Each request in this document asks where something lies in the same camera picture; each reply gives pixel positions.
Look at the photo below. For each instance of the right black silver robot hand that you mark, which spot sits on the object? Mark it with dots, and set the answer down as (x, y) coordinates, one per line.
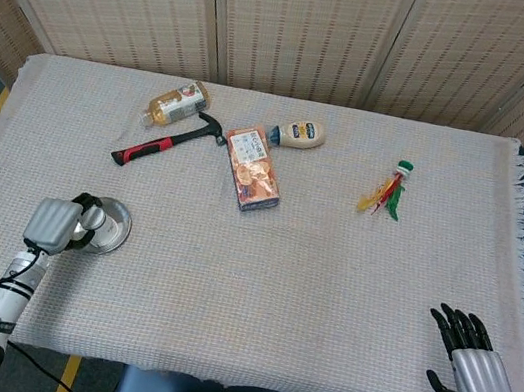
(481, 379)

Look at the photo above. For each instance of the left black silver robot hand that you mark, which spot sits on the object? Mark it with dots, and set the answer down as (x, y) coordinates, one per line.
(50, 222)

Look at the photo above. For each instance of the white paper cup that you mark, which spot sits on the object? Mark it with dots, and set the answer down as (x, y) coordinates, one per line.
(94, 218)

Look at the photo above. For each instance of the round metal plate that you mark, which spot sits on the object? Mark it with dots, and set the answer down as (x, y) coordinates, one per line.
(116, 231)

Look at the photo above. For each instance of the red black claw hammer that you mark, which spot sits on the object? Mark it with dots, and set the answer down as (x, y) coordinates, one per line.
(154, 146)

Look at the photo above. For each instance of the amber tea bottle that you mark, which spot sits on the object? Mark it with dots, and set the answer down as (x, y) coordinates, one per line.
(176, 104)

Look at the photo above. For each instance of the orange blue cracker box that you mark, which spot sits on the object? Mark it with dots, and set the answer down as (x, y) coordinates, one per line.
(253, 171)

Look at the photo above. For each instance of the colourful feather shuttlecock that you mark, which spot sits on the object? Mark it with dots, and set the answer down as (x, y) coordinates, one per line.
(392, 188)

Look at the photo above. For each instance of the pale waffle-weave tablecloth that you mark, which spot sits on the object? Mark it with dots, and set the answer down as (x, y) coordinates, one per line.
(277, 285)

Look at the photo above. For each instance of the cream mayonnaise squeeze bottle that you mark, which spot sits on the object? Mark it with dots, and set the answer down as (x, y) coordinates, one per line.
(303, 134)

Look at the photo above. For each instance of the woven bamboo folding screen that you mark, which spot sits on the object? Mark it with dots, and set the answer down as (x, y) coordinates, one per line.
(312, 27)

